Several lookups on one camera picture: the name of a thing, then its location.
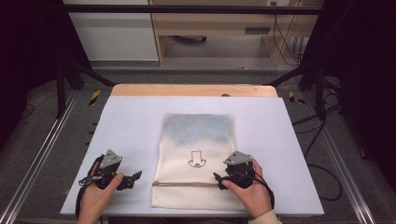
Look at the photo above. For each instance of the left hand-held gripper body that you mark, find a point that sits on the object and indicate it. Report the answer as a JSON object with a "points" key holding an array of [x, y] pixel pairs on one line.
{"points": [[109, 159]]}

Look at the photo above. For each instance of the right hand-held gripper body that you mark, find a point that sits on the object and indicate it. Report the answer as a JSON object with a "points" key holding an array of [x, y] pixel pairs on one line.
{"points": [[240, 172]]}

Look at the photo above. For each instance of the person's right hand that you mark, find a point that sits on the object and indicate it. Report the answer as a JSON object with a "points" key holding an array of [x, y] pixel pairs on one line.
{"points": [[253, 197]]}

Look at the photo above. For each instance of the person's left hand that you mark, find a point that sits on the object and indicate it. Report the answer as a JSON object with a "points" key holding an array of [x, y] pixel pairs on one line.
{"points": [[95, 199]]}

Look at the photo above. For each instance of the white foam mat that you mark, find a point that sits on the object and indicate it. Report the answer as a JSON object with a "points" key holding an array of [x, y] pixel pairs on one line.
{"points": [[130, 130]]}

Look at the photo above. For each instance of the yellow black striped tape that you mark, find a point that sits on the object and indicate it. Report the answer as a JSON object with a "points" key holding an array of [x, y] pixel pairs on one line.
{"points": [[95, 97], [294, 98]]}

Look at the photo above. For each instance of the wooden table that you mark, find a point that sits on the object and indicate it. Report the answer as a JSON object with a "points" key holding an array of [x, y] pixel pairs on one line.
{"points": [[186, 90]]}

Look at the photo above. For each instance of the white cabinet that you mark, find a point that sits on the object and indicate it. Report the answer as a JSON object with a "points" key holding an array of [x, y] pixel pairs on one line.
{"points": [[115, 34]]}

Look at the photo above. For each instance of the dark curtain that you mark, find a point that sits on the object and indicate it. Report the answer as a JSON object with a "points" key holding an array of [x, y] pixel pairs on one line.
{"points": [[28, 62], [367, 77]]}

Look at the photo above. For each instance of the black curved chair foot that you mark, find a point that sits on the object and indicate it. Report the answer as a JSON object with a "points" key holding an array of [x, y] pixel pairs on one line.
{"points": [[190, 39]]}

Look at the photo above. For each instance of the grey desk label plate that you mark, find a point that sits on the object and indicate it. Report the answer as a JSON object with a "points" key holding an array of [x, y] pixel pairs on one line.
{"points": [[257, 30]]}

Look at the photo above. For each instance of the light wooden desk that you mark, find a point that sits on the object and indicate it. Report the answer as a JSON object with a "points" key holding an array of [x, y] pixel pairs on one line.
{"points": [[211, 23]]}

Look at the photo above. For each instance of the aluminium floor rail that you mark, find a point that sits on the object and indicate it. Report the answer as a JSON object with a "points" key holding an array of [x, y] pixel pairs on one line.
{"points": [[37, 155], [342, 161]]}

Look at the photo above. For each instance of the black metal frame leg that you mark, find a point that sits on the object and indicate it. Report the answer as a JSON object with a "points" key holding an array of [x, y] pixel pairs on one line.
{"points": [[320, 93], [60, 87]]}

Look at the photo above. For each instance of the black horizontal frame bar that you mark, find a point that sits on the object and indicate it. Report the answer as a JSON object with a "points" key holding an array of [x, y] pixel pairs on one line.
{"points": [[186, 9]]}

